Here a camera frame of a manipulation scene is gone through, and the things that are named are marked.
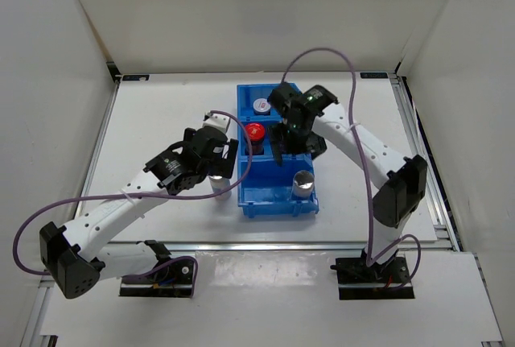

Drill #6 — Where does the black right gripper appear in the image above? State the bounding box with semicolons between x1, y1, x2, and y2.
266;119;328;167

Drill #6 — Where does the silver-lid spice bottle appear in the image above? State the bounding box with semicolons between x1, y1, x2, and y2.
208;176;232;201
291;170;315;200

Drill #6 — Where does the red-lid sauce jar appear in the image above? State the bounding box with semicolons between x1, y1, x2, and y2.
245;122;266;155

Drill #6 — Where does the grey-lid dark jar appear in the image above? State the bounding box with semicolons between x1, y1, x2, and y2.
253;97;271;116

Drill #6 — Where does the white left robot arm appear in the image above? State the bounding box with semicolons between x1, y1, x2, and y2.
39;126;238;299

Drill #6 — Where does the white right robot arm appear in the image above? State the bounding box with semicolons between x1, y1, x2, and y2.
267;83;428;283

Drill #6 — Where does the blue three-compartment plastic bin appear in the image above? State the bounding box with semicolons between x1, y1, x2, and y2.
236;84;319;218

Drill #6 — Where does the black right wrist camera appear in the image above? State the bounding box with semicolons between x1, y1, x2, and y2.
267;81;301;117

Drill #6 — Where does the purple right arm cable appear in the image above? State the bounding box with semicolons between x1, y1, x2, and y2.
280;47;422;291

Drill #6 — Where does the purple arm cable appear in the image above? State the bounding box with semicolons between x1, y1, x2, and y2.
12;109;253;298
280;47;422;291

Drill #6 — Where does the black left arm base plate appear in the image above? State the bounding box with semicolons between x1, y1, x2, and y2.
118;255;198;299

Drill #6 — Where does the aluminium front table rail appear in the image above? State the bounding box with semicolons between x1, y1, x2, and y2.
104;238;454;253

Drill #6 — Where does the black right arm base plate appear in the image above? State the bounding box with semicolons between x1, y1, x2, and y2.
330;256;415;300

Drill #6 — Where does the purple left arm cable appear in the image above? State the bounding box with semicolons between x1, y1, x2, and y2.
12;109;253;298

